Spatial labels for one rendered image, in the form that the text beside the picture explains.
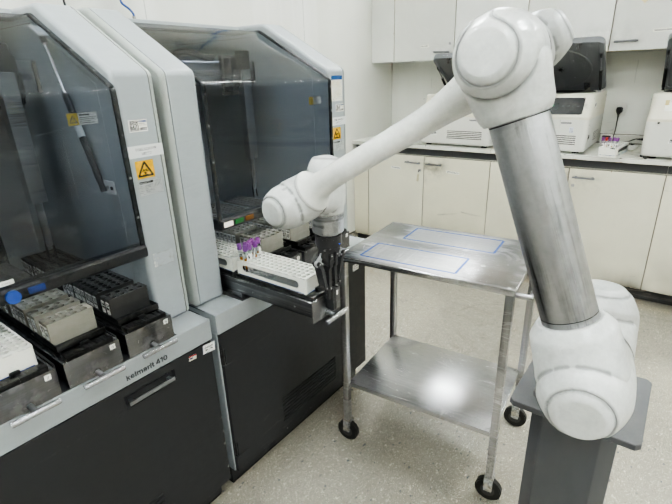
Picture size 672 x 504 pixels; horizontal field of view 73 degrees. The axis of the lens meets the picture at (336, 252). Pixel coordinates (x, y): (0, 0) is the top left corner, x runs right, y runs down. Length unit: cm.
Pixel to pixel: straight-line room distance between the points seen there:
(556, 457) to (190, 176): 121
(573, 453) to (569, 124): 240
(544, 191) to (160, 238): 101
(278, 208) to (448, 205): 270
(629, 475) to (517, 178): 153
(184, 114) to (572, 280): 106
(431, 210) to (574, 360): 290
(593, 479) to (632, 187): 229
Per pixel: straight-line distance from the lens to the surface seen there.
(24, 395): 125
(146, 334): 134
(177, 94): 140
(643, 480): 217
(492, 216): 354
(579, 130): 332
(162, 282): 143
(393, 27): 410
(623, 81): 389
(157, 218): 138
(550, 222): 85
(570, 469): 130
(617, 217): 337
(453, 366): 200
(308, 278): 133
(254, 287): 147
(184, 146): 141
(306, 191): 105
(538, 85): 82
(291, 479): 193
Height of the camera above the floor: 141
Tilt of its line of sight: 21 degrees down
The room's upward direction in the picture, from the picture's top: 2 degrees counter-clockwise
